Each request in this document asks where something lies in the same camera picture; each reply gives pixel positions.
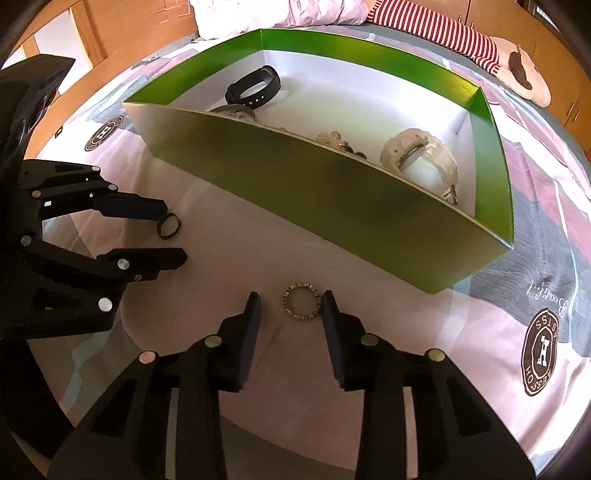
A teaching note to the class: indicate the white pillow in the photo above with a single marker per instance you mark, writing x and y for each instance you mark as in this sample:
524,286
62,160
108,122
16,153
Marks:
300,14

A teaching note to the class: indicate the black wristwatch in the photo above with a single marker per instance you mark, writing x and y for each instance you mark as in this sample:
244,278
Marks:
270,81

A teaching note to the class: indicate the green cardboard box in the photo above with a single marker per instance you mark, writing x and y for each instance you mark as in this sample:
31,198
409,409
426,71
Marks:
323,198

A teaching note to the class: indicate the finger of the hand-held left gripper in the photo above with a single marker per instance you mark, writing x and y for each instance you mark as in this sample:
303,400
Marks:
147,259
134,206

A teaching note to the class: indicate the printed bedsheet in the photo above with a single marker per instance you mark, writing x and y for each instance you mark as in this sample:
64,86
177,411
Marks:
531,258

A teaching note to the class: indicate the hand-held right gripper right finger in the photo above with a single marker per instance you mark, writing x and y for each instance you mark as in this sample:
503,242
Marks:
331,341

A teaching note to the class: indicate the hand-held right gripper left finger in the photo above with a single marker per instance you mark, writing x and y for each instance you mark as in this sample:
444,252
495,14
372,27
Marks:
247,346

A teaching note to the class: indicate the red striped plush toy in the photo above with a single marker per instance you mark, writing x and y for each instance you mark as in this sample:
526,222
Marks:
438,32

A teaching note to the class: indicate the wooden furniture panel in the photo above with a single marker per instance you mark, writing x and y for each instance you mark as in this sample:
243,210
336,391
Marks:
138,23

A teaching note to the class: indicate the wooden wardrobe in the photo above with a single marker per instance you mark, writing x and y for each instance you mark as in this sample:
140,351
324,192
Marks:
545,27

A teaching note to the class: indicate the gold brooch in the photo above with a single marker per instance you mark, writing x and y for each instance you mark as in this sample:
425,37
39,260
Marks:
330,137

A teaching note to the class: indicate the cream white wristwatch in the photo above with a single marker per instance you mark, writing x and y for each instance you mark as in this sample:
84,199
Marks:
438,157

